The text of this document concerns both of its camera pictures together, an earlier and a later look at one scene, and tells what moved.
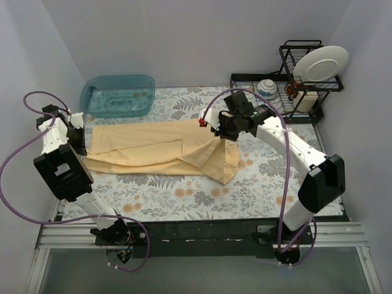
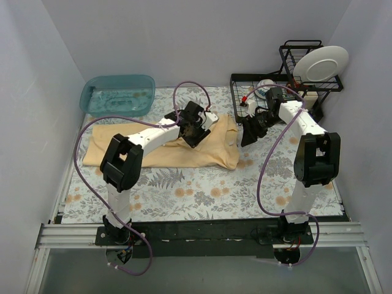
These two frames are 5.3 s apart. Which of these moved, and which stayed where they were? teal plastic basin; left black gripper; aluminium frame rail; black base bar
Moved: left black gripper
Stayed: aluminium frame rail; teal plastic basin; black base bar
